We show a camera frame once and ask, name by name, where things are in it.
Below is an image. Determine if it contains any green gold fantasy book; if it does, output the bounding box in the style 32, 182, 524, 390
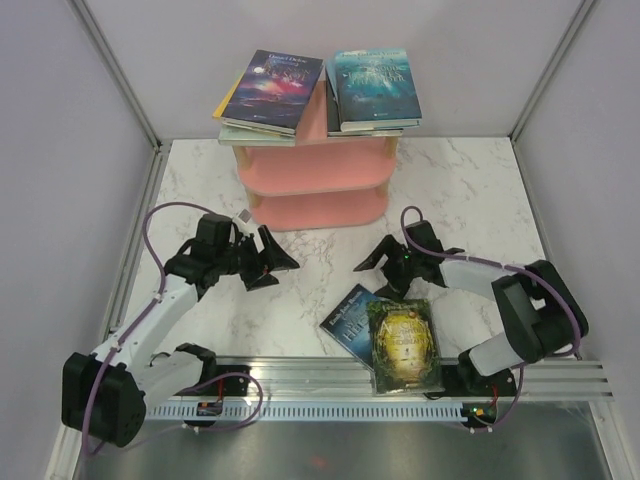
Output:
367, 299, 444, 395

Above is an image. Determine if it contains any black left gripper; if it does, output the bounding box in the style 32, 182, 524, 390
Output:
215, 225, 299, 291

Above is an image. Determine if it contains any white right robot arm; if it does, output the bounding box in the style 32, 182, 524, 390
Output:
354, 220, 589, 394

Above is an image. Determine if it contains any yellow Little Prince book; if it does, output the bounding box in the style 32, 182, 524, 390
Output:
212, 73, 244, 119

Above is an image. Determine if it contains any pink three-tier shelf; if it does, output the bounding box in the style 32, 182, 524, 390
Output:
230, 80, 399, 231

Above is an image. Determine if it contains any dark Emily Bronte book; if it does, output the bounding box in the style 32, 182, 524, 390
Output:
320, 284, 377, 370

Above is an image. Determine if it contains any dark Moon and Sixpence book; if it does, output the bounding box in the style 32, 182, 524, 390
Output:
325, 79, 405, 139

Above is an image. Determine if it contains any purple Robinson Crusoe book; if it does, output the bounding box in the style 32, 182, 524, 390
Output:
219, 49, 324, 137

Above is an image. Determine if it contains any light blue book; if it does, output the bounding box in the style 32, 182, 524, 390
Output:
325, 61, 341, 137

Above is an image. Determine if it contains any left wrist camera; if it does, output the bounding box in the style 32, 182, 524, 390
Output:
237, 209, 252, 223

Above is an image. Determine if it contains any pale green Great Gatsby book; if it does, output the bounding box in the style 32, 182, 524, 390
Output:
218, 125, 296, 147

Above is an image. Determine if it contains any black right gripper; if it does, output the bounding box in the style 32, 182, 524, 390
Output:
357, 233, 423, 300

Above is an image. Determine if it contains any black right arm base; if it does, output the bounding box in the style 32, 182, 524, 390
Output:
424, 359, 524, 434

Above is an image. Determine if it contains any aluminium frame rail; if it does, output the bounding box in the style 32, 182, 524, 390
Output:
69, 357, 616, 401

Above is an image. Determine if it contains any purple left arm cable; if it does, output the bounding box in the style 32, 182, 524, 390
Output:
82, 202, 266, 457

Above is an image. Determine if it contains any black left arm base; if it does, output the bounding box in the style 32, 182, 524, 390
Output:
169, 364, 274, 434

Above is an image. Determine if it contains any white slotted cable duct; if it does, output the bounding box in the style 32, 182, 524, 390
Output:
146, 399, 467, 423

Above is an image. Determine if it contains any blue 20000 Leagues book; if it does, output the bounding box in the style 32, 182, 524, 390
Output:
329, 48, 422, 132

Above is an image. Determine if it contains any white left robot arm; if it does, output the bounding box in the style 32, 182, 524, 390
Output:
61, 213, 299, 447

